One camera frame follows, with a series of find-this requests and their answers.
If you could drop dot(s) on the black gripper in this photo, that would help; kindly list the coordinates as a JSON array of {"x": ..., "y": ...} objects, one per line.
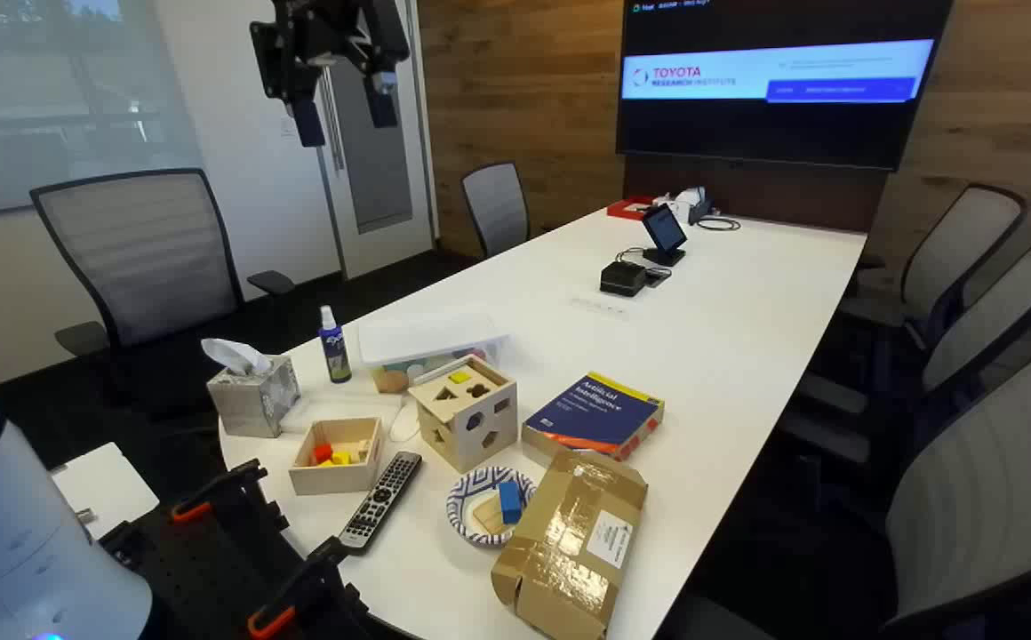
[{"x": 332, "y": 29}]

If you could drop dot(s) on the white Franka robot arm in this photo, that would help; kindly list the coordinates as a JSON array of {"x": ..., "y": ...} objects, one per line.
[{"x": 18, "y": 534}]

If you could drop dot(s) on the white door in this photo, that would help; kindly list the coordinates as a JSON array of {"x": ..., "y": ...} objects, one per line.
[{"x": 374, "y": 153}]

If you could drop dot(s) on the grey office chair back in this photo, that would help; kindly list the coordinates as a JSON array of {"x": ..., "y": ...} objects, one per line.
[{"x": 494, "y": 209}]

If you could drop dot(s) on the blue label spray bottle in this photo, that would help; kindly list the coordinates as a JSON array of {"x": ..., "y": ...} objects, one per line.
[{"x": 334, "y": 351}]

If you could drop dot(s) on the plastic container white lid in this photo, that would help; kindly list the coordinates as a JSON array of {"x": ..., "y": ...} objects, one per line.
[{"x": 421, "y": 341}]

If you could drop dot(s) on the grey mesh office chair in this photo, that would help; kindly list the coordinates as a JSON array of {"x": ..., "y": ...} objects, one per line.
[
  {"x": 997, "y": 501},
  {"x": 961, "y": 254},
  {"x": 145, "y": 254},
  {"x": 990, "y": 322}
]

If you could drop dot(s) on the red box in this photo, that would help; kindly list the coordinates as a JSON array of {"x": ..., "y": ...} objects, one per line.
[{"x": 632, "y": 209}]

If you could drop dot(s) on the small black box device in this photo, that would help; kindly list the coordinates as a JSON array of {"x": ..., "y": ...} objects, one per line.
[{"x": 625, "y": 280}]

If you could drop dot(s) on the wooden shape sorter cube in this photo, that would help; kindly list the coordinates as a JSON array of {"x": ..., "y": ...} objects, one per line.
[{"x": 465, "y": 414}]

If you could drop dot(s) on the black tablet on stand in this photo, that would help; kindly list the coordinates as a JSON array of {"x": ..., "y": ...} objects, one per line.
[{"x": 661, "y": 230}]

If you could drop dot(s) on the red toy block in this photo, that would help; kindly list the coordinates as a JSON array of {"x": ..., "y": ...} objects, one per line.
[{"x": 320, "y": 452}]

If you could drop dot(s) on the yellow toy block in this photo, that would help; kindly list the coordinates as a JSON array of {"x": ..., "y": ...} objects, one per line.
[{"x": 351, "y": 452}]

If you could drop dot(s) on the wooden tray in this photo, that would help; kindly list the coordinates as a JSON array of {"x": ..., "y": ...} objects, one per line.
[{"x": 334, "y": 476}]

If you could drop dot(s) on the blue book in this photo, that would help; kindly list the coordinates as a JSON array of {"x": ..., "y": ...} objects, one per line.
[{"x": 591, "y": 414}]

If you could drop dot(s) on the black remote control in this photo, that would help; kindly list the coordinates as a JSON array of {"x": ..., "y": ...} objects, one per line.
[{"x": 377, "y": 503}]

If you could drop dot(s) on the blue white patterned plate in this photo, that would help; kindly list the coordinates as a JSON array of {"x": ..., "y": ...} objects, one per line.
[{"x": 466, "y": 510}]

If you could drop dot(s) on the blue block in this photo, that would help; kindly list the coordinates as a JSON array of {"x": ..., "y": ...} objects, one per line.
[{"x": 513, "y": 501}]

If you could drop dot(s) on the white paper sheet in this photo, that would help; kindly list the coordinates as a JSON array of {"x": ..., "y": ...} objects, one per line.
[{"x": 109, "y": 486}]

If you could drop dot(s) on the wall glass whiteboard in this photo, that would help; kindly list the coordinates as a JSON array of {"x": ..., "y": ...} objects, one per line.
[{"x": 55, "y": 107}]

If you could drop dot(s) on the wall mounted TV screen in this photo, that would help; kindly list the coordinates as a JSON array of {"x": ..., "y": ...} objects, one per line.
[{"x": 777, "y": 83}]

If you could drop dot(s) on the black robot mount platform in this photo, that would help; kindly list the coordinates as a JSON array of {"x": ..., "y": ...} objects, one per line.
[{"x": 199, "y": 571}]

